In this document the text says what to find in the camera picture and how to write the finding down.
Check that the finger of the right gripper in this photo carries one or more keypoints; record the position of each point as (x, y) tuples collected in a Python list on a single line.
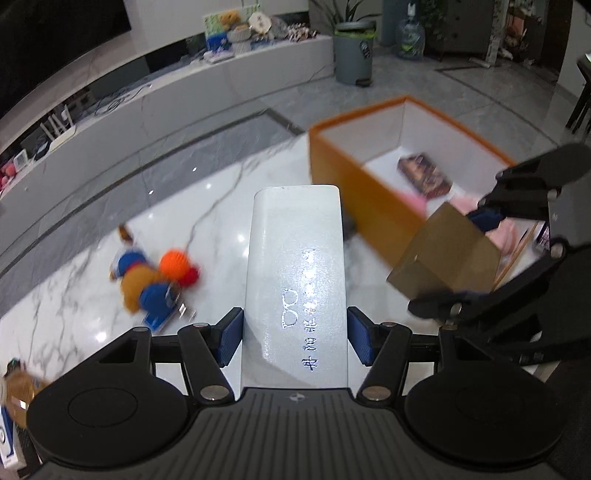
[(447, 306), (488, 214)]

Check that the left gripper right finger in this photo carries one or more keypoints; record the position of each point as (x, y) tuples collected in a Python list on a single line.
[(384, 349)]

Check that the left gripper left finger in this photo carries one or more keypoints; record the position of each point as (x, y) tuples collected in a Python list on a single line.
[(205, 350)]

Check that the brown cardboard box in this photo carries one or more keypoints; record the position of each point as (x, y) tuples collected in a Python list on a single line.
[(415, 278)]

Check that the brown plush bear keychain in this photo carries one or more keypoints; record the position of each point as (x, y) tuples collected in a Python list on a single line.
[(144, 288)]

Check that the white glasses case box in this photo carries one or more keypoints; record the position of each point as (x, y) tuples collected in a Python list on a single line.
[(295, 295)]

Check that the orange crochet ball toy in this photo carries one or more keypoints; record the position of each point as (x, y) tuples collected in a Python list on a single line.
[(176, 266)]

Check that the pink folded cloth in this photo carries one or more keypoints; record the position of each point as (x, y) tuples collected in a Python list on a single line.
[(453, 227)]

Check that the dark picture card pack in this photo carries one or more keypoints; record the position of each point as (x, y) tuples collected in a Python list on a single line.
[(427, 179)]

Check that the orange storage box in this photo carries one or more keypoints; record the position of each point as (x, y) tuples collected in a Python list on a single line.
[(359, 151)]

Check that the blue water jug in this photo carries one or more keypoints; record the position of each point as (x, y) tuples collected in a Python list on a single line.
[(411, 35)]

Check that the dark grey cabinet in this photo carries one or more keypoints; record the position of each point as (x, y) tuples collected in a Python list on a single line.
[(462, 28)]

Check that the grey trash bin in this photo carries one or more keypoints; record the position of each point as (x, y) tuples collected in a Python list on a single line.
[(353, 50)]

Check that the green potted plant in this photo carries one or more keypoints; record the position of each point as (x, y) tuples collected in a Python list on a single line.
[(329, 13)]

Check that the white wifi router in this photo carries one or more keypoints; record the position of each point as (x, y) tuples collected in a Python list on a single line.
[(58, 127)]

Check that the white marble tv bench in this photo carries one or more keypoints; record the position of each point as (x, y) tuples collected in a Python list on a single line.
[(171, 102)]

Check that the small teddy bear ornament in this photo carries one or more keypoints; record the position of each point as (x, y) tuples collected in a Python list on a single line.
[(229, 19)]

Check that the black television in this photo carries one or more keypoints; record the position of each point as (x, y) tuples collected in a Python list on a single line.
[(38, 38)]

